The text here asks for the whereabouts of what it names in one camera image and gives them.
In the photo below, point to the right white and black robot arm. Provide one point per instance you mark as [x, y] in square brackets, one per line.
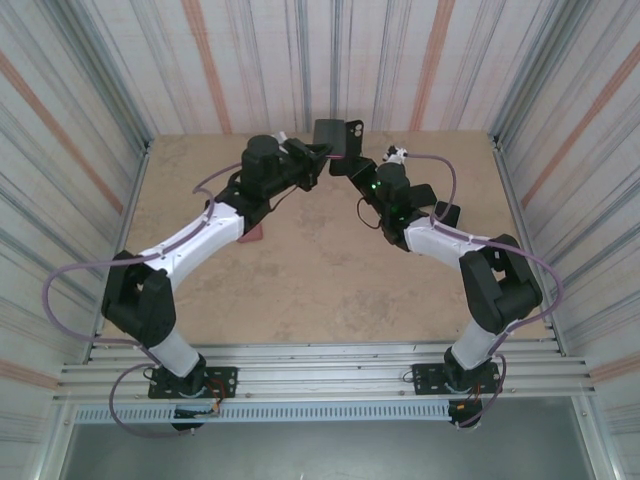
[435, 240]

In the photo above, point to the right arm's black base plate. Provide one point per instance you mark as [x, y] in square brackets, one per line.
[425, 380]

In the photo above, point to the aluminium side rail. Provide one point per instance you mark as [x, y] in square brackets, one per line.
[146, 147]
[496, 145]

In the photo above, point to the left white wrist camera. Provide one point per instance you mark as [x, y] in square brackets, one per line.
[281, 136]

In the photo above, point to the aluminium rail frame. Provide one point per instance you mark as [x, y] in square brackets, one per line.
[325, 370]

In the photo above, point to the small circuit board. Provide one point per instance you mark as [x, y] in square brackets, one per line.
[192, 413]
[459, 407]

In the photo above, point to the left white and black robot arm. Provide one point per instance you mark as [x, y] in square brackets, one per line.
[190, 245]

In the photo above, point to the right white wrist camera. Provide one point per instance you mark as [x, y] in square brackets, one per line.
[395, 152]

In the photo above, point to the left arm's black base plate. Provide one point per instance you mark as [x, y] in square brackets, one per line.
[225, 380]

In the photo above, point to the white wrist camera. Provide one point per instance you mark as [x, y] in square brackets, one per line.
[395, 152]
[281, 136]

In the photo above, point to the pink phone case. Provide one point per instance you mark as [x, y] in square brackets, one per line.
[252, 235]

